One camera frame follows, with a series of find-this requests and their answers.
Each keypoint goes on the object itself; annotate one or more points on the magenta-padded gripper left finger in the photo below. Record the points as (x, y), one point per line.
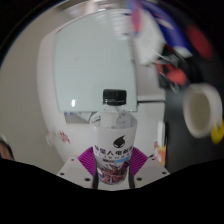
(73, 170)

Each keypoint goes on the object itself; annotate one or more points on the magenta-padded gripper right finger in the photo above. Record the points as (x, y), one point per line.
(151, 170)

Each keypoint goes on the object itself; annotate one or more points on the clear black-capped drink bottle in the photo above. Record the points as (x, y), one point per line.
(113, 133)

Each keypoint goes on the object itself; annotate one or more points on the small white rectangular block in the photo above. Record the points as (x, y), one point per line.
(160, 133)

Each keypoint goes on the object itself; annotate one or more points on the red and black tool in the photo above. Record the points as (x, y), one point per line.
(175, 75)

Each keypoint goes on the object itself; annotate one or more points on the large whiteboard on stand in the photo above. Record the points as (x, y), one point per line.
(93, 63)

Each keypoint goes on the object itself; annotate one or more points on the red wall sign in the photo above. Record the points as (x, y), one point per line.
(64, 136)

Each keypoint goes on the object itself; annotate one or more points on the grey wall pinboard with papers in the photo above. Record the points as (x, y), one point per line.
(78, 117)

